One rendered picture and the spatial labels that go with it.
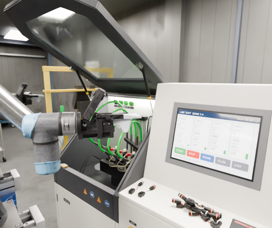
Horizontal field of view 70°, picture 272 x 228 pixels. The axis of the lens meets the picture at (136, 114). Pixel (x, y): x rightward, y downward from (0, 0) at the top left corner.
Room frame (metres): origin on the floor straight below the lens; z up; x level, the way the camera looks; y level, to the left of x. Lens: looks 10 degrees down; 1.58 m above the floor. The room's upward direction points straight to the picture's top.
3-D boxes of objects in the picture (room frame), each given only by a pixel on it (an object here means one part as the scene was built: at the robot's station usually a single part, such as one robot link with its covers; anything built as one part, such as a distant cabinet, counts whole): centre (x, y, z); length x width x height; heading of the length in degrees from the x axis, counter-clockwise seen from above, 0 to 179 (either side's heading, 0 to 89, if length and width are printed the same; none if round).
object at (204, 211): (0.79, -0.27, 1.01); 0.23 x 0.11 x 0.06; 50
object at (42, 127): (0.59, 0.29, 1.43); 0.11 x 0.08 x 0.09; 105
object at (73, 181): (1.19, 0.35, 0.87); 0.62 x 0.04 x 0.16; 50
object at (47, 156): (0.61, 0.29, 1.34); 0.11 x 0.08 x 0.11; 15
